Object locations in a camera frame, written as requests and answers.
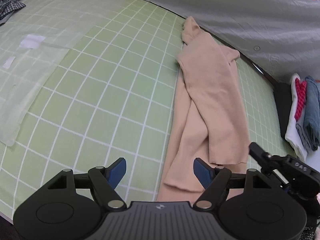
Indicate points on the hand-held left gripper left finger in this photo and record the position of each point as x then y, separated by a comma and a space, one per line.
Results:
117, 172

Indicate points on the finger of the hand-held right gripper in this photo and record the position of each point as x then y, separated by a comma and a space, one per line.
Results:
260, 157

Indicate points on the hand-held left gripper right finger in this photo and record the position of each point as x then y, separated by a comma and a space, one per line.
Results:
202, 172

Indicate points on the beige long-sleeve shirt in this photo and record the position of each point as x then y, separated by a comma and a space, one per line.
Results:
207, 85

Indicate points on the green checked bedsheet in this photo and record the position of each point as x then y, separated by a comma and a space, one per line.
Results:
112, 105

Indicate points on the folded blue denim garment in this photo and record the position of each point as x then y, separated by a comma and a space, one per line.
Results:
312, 110

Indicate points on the translucent plastic sheet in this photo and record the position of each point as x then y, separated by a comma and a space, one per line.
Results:
37, 85

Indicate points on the grey printed sheet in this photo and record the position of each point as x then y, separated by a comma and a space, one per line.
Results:
225, 12

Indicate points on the small white tape patch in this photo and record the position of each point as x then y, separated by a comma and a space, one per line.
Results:
9, 62

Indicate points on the large white tape patch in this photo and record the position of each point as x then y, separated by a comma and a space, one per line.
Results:
32, 41

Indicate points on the blue plaid shirt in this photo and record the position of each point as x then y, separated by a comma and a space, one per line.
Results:
10, 2

